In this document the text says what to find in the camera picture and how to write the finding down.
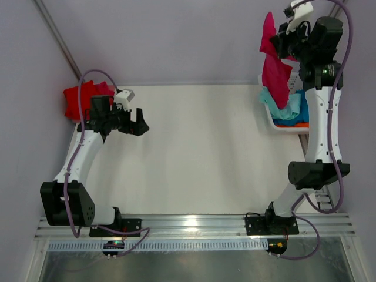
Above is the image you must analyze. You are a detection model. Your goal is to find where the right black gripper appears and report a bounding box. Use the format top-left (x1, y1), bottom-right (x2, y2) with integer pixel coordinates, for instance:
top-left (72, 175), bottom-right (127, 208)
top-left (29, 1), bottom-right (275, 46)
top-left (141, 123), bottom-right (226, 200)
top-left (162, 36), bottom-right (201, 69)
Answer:
top-left (270, 18), bottom-right (314, 63)

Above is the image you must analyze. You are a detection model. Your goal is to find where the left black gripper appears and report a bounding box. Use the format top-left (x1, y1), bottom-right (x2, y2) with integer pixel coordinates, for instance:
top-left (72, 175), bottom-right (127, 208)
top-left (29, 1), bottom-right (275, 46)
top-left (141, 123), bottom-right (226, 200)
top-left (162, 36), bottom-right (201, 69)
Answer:
top-left (105, 103), bottom-right (149, 136)

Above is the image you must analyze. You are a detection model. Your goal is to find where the magenta t shirt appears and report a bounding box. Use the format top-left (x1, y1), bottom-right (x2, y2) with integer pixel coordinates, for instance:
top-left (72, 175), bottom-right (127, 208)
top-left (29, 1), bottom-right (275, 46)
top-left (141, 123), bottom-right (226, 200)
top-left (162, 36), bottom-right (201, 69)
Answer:
top-left (259, 12), bottom-right (293, 110)

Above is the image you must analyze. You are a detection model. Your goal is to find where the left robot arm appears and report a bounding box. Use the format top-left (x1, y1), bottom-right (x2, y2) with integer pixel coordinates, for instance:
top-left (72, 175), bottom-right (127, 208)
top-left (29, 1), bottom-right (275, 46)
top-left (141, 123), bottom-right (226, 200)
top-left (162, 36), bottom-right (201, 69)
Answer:
top-left (40, 89), bottom-right (149, 237)

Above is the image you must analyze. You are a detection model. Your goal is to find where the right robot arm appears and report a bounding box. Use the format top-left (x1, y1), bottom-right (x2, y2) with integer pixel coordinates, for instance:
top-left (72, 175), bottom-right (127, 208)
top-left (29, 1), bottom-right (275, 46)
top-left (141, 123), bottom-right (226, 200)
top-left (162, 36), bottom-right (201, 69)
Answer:
top-left (263, 16), bottom-right (350, 234)

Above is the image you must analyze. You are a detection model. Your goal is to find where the white plastic basket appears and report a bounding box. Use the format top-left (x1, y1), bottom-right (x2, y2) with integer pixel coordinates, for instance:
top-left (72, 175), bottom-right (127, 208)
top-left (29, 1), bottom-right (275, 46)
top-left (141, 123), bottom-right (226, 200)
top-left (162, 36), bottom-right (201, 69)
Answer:
top-left (258, 72), bottom-right (309, 135)

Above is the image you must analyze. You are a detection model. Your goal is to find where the red folded t shirt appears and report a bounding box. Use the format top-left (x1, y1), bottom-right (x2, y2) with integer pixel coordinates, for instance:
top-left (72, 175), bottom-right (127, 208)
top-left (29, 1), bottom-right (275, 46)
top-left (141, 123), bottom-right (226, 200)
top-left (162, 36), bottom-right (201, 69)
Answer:
top-left (63, 80), bottom-right (100, 122)

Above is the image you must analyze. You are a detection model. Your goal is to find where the mint green t shirt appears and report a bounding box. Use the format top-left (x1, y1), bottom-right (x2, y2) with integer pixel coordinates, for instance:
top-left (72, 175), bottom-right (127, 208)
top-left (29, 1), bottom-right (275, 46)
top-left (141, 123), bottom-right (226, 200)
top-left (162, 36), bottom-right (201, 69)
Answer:
top-left (258, 88), bottom-right (303, 120)

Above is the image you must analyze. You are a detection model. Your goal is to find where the blue t shirt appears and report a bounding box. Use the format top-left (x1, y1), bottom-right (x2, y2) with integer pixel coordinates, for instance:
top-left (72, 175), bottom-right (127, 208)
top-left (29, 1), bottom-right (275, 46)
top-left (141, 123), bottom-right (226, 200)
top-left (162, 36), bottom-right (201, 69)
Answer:
top-left (273, 90), bottom-right (309, 125)

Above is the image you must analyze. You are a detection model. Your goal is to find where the orange t shirt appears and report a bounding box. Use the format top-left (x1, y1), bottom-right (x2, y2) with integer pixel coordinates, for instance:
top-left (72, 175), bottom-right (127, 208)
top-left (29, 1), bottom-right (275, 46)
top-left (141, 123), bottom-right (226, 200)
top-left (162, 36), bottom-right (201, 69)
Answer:
top-left (276, 123), bottom-right (309, 128)

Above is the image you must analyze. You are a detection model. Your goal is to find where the left controller board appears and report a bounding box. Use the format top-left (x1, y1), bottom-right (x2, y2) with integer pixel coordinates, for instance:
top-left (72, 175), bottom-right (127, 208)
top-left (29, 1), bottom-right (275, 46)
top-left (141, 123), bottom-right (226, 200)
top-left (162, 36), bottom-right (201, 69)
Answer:
top-left (102, 240), bottom-right (125, 257)

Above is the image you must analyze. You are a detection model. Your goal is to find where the controller board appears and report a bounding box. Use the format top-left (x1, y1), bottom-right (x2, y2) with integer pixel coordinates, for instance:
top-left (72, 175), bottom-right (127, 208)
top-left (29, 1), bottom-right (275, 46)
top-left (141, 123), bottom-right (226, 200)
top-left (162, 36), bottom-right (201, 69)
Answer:
top-left (102, 240), bottom-right (125, 257)
top-left (267, 239), bottom-right (288, 256)

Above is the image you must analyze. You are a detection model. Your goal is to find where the right controller board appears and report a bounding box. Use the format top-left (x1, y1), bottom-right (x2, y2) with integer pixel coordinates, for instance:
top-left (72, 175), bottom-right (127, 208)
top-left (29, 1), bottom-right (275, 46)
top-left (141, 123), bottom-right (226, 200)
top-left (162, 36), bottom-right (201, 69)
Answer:
top-left (267, 239), bottom-right (288, 256)

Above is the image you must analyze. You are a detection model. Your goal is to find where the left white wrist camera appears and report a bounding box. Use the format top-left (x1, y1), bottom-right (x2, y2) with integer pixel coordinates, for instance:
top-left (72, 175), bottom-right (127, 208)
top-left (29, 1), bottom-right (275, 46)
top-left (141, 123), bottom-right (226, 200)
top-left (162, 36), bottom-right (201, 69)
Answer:
top-left (114, 89), bottom-right (135, 112)

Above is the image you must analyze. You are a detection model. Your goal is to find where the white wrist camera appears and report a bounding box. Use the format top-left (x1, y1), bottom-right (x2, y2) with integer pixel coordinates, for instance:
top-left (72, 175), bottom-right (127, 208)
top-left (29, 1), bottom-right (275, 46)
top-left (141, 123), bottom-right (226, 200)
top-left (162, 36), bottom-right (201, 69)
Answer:
top-left (284, 1), bottom-right (314, 34)
top-left (114, 89), bottom-right (135, 112)

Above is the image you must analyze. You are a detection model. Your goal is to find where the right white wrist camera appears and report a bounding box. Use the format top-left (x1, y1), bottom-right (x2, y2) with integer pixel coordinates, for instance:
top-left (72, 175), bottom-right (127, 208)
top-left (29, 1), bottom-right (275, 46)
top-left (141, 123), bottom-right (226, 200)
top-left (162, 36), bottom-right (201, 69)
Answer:
top-left (284, 1), bottom-right (314, 34)

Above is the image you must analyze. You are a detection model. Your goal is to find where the right corner frame post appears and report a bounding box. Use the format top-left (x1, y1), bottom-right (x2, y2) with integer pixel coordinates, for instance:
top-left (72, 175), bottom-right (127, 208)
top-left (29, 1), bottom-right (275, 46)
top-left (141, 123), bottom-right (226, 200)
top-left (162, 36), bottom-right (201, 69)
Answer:
top-left (328, 0), bottom-right (348, 18)

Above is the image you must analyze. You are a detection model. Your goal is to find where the corner frame post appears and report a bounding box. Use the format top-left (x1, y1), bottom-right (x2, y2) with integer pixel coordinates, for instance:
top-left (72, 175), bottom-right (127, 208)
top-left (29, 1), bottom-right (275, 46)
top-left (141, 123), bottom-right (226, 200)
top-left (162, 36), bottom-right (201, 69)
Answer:
top-left (31, 0), bottom-right (82, 80)
top-left (328, 0), bottom-right (348, 18)

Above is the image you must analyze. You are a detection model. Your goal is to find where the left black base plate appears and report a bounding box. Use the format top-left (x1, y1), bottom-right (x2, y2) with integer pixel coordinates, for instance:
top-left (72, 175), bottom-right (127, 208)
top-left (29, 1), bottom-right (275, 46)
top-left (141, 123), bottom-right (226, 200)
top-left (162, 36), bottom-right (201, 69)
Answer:
top-left (89, 218), bottom-right (142, 238)

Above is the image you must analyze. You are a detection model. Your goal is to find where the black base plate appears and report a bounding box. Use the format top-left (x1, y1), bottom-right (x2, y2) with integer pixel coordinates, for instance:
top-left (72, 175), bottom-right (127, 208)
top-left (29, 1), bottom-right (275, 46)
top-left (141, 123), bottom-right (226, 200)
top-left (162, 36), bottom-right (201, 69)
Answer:
top-left (244, 213), bottom-right (299, 236)
top-left (89, 218), bottom-right (142, 238)

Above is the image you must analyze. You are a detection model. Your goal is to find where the slotted grey cable duct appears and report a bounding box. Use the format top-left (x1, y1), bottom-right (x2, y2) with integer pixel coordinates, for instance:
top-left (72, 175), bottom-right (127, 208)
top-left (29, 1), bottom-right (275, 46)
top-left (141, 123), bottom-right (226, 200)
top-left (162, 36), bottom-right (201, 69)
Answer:
top-left (47, 237), bottom-right (268, 252)

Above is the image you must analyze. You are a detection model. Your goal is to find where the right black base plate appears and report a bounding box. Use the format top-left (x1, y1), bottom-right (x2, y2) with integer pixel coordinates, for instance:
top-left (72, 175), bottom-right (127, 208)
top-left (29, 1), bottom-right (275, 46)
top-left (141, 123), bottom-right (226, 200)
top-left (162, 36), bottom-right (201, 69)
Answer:
top-left (244, 213), bottom-right (299, 236)

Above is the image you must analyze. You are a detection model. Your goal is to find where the left corner frame post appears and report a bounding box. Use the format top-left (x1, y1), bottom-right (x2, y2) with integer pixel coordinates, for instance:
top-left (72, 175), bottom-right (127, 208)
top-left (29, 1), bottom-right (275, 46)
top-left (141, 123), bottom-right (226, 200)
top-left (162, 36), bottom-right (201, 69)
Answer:
top-left (31, 0), bottom-right (82, 80)

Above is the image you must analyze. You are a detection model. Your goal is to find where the aluminium mounting rail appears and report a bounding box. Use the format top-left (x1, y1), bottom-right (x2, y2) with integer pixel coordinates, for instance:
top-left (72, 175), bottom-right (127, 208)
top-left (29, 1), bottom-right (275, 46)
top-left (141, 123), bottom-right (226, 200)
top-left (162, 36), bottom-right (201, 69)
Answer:
top-left (34, 213), bottom-right (355, 240)

